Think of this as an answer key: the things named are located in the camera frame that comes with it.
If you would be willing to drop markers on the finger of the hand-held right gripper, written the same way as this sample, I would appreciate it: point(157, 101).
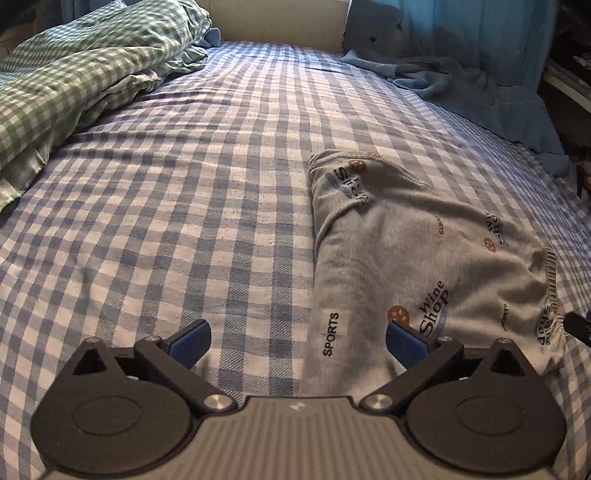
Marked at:
point(579, 327)

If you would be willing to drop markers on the green checked quilt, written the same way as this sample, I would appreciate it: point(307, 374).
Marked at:
point(69, 83)

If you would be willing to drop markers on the blue crumpled garment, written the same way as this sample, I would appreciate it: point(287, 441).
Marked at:
point(471, 97)

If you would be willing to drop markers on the small blue cloth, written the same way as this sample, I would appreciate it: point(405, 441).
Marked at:
point(213, 38)

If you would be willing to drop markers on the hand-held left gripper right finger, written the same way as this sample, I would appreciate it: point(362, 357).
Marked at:
point(406, 344)

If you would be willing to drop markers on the white furniture edge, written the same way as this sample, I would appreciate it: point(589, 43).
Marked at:
point(568, 85)

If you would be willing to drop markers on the beige bed frame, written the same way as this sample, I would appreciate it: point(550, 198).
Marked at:
point(277, 23)

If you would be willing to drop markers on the blue checked bed sheet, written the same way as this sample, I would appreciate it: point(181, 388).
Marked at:
point(184, 207)

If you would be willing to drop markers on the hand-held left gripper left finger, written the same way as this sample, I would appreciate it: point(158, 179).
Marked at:
point(191, 341)

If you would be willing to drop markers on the grey printed pants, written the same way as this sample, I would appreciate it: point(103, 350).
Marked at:
point(392, 258)

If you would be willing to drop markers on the blue star curtain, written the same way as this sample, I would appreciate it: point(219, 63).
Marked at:
point(461, 27)

